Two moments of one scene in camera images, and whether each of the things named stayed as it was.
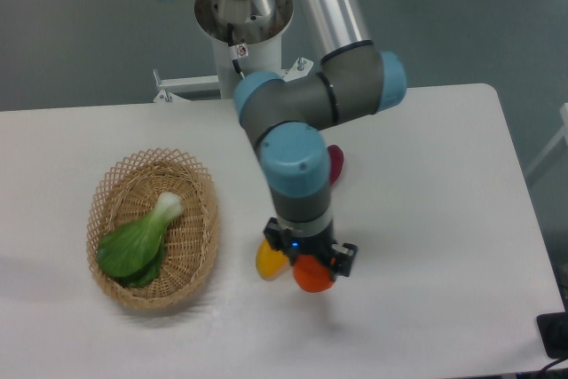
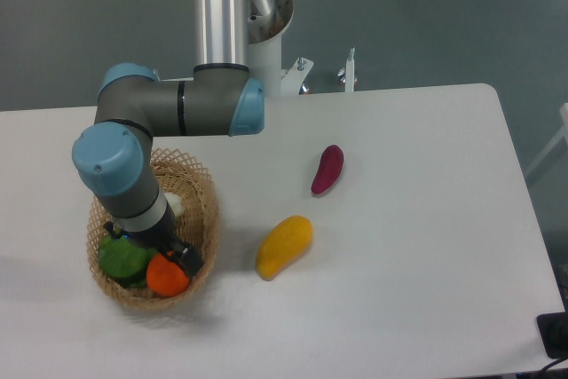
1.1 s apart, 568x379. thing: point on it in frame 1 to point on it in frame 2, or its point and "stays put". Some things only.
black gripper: [294, 245] to [160, 237]
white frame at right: [564, 115] stays put
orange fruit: [311, 274] to [165, 278]
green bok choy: [135, 251] stays put
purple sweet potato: [336, 162] stays put
